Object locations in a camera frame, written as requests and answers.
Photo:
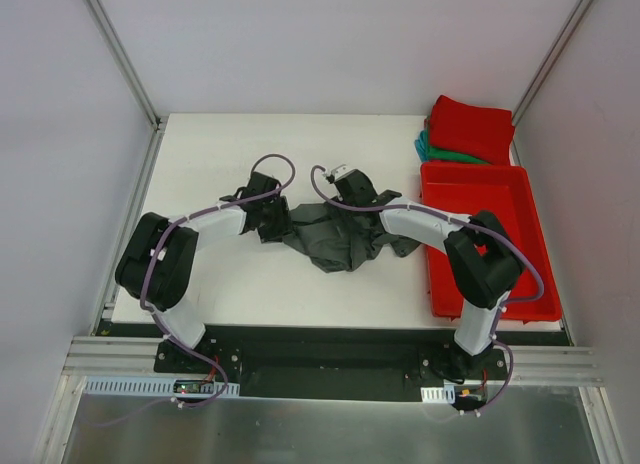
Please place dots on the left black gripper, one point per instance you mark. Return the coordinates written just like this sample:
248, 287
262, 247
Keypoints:
279, 222

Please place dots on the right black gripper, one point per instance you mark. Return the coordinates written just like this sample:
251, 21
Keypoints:
370, 216

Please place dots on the dark grey t shirt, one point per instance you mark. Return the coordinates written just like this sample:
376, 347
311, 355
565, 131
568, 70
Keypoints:
336, 240

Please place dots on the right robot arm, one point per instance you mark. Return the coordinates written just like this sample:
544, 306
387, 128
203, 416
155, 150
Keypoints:
484, 265

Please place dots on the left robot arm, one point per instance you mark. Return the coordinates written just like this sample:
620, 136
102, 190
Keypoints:
156, 265

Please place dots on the folded teal t shirt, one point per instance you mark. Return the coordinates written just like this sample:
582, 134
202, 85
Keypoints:
421, 146

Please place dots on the folded green t shirt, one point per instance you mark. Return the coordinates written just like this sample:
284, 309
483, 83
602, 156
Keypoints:
437, 154

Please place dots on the folded red t shirt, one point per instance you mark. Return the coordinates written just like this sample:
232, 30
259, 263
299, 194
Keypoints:
482, 132

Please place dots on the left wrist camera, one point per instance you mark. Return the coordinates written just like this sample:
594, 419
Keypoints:
262, 187

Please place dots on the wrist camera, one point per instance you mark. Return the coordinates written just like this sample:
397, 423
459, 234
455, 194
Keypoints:
353, 186
262, 187

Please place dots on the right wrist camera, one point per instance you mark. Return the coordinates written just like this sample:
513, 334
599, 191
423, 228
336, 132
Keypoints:
353, 186

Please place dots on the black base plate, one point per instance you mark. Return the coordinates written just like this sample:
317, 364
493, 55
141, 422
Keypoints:
359, 384

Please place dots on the right white cable duct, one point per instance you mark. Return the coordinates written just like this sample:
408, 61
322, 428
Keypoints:
438, 395

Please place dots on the white cable duct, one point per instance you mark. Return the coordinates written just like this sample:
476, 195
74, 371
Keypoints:
159, 387
438, 395

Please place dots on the front aluminium rail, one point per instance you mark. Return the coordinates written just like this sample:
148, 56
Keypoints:
528, 365

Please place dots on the left aluminium frame post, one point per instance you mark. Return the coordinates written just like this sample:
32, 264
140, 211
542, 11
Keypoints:
108, 32

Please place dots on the aluminium frame post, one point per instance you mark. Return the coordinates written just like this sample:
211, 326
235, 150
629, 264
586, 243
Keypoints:
568, 30
108, 32

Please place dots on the left white cable duct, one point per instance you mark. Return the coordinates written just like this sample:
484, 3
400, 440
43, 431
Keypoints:
159, 387

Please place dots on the right aluminium frame post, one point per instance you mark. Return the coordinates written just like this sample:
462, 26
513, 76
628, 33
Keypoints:
568, 30

